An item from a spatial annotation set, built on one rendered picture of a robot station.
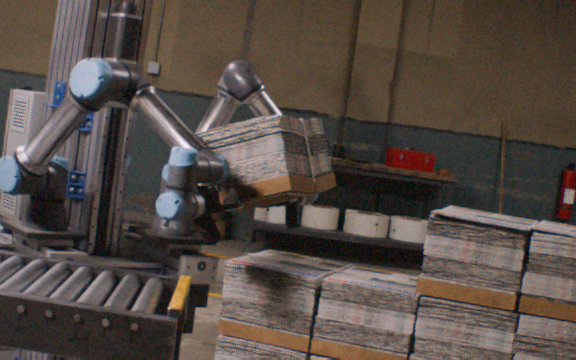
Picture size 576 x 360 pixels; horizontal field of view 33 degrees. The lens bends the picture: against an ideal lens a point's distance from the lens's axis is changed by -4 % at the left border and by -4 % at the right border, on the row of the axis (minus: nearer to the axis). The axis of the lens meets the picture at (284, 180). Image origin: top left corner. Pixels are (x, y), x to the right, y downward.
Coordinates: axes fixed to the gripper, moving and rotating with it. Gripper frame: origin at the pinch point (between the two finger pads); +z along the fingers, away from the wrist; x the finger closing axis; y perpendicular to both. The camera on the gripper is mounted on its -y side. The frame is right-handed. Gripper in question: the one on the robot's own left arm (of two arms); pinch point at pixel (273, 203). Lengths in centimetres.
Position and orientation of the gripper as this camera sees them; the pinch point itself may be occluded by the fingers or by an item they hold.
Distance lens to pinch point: 327.3
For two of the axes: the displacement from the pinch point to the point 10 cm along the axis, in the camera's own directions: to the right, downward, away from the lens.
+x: 9.1, -2.2, -3.5
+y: -2.1, -9.8, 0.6
